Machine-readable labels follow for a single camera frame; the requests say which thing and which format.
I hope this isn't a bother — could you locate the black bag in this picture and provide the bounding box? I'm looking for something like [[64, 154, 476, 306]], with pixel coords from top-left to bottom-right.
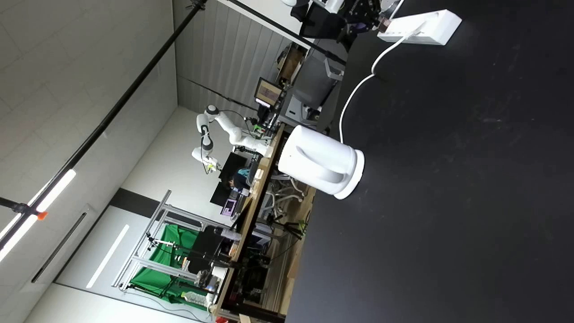
[[290, 0, 351, 43]]

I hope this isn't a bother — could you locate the small framed monitor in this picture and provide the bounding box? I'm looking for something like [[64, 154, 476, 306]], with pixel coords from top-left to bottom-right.
[[252, 77, 286, 109]]

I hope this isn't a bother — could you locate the black clamp with orange tip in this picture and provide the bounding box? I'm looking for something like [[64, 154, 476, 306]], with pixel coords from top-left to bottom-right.
[[0, 195, 48, 222]]

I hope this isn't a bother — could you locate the black monitor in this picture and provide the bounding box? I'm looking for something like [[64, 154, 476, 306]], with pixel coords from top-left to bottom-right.
[[207, 150, 263, 206]]

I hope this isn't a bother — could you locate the metal frame rack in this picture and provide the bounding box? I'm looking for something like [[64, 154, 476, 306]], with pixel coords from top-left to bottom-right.
[[110, 188, 243, 312]]

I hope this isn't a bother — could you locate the green cloth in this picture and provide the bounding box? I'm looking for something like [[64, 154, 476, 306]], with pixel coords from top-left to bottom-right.
[[127, 220, 211, 308]]

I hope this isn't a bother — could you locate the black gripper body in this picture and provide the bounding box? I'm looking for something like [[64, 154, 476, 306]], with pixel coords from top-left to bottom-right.
[[345, 0, 385, 25]]

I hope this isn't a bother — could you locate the wooden workbench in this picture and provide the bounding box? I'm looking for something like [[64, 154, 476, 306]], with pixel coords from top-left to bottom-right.
[[207, 123, 317, 321]]

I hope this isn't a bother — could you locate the grey metal cabinet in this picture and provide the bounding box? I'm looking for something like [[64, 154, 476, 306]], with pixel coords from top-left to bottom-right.
[[281, 44, 347, 123]]

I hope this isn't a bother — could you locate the long black pole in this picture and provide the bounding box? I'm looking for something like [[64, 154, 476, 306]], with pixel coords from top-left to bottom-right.
[[0, 0, 209, 252]]

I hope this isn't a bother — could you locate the ceiling light strip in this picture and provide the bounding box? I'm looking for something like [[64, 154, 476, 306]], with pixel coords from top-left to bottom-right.
[[0, 168, 78, 263]]

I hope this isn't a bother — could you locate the thick white power cord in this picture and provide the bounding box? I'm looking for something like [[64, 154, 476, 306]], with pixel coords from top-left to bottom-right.
[[336, 21, 426, 143]]

